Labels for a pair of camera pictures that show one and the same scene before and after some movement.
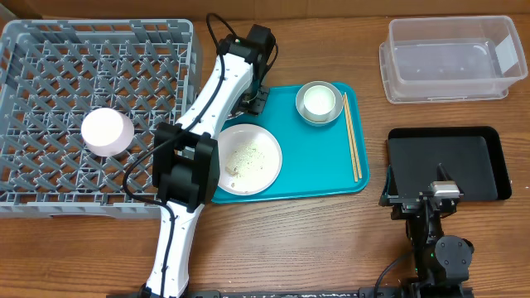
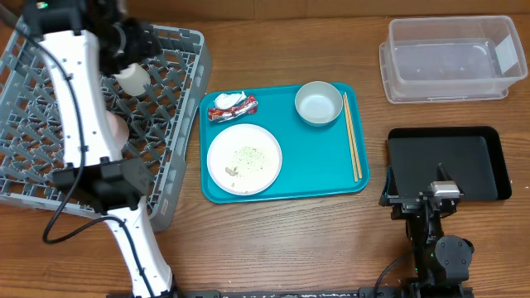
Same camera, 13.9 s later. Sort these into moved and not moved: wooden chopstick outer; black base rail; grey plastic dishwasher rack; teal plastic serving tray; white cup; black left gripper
Moved: white cup; black left gripper
Not moved: black base rail; grey plastic dishwasher rack; teal plastic serving tray; wooden chopstick outer
